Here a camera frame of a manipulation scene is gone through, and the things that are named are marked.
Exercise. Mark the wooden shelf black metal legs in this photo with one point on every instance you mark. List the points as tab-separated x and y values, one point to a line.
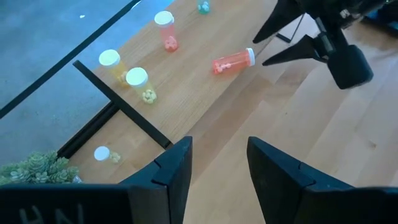
186	77

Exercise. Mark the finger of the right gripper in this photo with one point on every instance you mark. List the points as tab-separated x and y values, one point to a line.
301	49
280	17

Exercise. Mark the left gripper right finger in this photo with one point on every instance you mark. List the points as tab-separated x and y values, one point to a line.
273	180

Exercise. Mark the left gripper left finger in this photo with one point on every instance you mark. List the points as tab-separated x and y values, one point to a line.
174	174

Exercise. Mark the small clear medicine bottle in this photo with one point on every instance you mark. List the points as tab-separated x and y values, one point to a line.
102	153

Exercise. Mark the green succulent in patterned pot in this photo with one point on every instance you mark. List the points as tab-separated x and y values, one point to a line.
37	168

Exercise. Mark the teal medicine bottle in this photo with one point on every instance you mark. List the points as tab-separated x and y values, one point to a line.
203	7

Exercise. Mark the yellow medicine bottle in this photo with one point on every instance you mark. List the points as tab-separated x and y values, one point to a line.
113	67
141	87

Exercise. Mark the black aluminium rig frame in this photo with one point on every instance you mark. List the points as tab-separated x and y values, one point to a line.
90	130

